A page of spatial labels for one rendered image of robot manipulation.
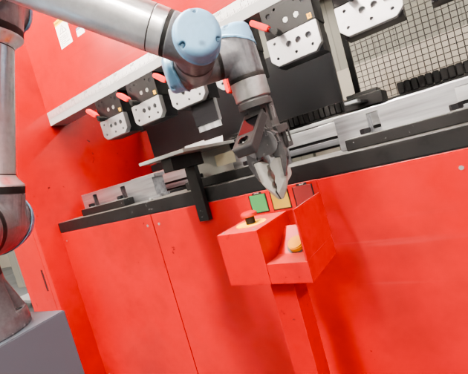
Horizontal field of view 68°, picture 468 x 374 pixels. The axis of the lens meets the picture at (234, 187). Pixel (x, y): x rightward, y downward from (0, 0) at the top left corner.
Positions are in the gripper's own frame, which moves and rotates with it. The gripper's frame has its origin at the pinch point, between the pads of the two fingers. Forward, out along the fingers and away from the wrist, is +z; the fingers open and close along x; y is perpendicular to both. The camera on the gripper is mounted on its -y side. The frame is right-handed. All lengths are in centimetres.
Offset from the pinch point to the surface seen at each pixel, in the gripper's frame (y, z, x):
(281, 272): -6.3, 14.8, 1.5
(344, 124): 32.8, -8.1, -8.4
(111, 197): 33, -6, 95
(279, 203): 9.8, 4.6, 5.6
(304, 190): 10.0, 2.5, -1.5
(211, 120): 36, -22, 35
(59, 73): 37, -64, 103
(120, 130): 33, -31, 76
